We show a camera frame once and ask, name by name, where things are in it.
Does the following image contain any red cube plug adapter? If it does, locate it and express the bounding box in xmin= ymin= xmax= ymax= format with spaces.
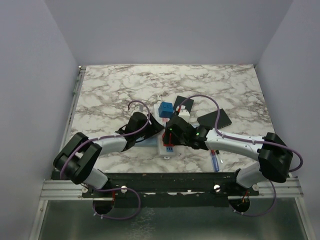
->
xmin=162 ymin=132 xmax=174 ymax=147

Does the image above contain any white power strip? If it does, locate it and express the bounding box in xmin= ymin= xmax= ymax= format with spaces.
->
xmin=153 ymin=104 xmax=176 ymax=160

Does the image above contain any blue cube plug adapter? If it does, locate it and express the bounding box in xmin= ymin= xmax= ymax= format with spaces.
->
xmin=158 ymin=101 xmax=174 ymax=118

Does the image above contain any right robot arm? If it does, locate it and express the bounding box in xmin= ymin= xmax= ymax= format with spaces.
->
xmin=162 ymin=115 xmax=293 ymax=196

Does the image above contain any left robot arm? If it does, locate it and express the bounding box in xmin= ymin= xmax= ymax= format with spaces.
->
xmin=53 ymin=112 xmax=165 ymax=198

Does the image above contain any black router box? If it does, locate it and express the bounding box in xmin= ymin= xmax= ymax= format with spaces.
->
xmin=173 ymin=95 xmax=194 ymax=113

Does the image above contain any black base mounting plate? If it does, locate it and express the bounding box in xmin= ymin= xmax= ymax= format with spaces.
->
xmin=51 ymin=168 xmax=261 ymax=209

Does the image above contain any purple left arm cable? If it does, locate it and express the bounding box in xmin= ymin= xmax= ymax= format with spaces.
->
xmin=59 ymin=100 xmax=152 ymax=221

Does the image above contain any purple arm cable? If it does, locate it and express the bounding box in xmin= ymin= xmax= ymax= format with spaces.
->
xmin=59 ymin=100 xmax=152 ymax=221
xmin=178 ymin=94 xmax=303 ymax=217

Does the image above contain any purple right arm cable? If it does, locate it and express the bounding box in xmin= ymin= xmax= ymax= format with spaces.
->
xmin=178 ymin=94 xmax=303 ymax=217

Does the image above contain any blue handled screwdriver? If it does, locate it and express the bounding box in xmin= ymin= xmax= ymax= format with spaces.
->
xmin=210 ymin=150 xmax=220 ymax=172

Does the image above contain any aluminium rail frame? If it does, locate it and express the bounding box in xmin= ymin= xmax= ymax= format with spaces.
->
xmin=31 ymin=65 xmax=311 ymax=240

